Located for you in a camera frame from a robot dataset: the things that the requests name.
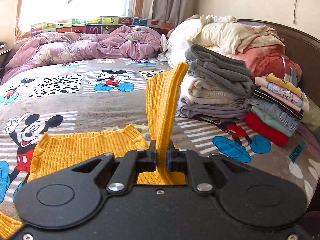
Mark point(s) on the beige folded garment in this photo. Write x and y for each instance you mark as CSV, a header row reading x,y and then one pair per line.
x,y
205,91

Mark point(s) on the folded denim jeans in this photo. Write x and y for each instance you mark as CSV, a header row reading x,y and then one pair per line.
x,y
285,118

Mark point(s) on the dark grey folded garment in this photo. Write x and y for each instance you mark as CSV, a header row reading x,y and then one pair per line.
x,y
220,72

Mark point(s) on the yellow knit sweater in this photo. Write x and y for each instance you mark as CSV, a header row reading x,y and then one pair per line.
x,y
160,105

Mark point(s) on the colourful alphabet foam mat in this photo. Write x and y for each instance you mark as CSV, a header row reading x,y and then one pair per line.
x,y
95,27

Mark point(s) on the red folded garment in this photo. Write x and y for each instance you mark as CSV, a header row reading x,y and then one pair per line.
x,y
265,130

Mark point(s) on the dark wooden headboard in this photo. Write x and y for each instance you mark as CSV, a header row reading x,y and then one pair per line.
x,y
300,50

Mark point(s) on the yellow folded garment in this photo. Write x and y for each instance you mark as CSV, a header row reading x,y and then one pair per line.
x,y
282,82

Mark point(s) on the floral folded garment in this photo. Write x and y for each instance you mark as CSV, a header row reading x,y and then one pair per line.
x,y
282,92

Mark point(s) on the lilac folded garment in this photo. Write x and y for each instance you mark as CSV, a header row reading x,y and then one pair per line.
x,y
200,110

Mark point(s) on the cartoon mouse printed blanket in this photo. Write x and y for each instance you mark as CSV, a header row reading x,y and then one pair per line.
x,y
100,110

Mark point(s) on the purple quilt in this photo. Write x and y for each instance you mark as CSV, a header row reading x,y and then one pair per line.
x,y
100,42

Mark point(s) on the dark striped folded garment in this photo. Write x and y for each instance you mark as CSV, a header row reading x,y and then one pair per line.
x,y
275,100

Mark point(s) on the olive green cloth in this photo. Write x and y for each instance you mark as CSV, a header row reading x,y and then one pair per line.
x,y
312,115

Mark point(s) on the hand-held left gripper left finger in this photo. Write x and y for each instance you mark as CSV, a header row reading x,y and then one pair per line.
x,y
150,158

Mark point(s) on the pink red quilt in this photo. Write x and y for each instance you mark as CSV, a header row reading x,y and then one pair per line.
x,y
265,60

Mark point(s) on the cream quilt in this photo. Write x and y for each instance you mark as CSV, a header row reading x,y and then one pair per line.
x,y
225,35

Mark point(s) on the dark maroon cloth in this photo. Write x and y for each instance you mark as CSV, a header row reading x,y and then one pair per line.
x,y
311,227

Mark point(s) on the mint green folded garment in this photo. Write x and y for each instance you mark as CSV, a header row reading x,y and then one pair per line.
x,y
265,116

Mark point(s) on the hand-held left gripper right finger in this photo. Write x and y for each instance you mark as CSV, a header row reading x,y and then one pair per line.
x,y
173,160

